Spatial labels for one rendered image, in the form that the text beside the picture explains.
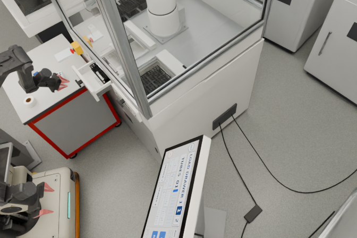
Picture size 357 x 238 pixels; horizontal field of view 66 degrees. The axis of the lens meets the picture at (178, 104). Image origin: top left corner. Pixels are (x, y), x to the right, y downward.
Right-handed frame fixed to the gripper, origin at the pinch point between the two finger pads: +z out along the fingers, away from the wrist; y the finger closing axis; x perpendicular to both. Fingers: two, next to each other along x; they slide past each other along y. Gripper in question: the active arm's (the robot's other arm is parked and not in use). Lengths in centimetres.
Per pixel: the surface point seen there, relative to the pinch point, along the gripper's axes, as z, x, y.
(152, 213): -6, -95, -2
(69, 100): 17.3, 13.2, -23.6
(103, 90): 18.5, -10.7, 3.6
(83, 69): 17.4, 13.4, 2.7
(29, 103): -5.6, 20.6, -31.9
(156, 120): 25, -53, 13
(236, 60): 68, -54, 61
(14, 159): 9, 37, -105
